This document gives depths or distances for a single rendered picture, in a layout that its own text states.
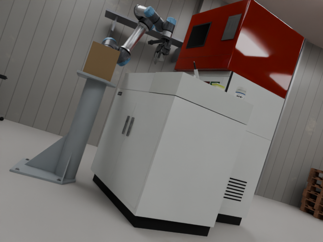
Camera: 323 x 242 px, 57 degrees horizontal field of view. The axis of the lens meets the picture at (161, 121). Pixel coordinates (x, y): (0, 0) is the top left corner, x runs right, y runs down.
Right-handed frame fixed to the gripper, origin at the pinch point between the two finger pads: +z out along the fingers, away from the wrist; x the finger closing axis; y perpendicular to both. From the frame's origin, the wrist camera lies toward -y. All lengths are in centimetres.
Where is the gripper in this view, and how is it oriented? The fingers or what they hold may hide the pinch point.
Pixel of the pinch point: (155, 62)
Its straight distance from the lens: 222.9
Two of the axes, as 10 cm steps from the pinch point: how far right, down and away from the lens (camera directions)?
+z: -3.2, 9.5, -0.2
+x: -4.6, -1.3, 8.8
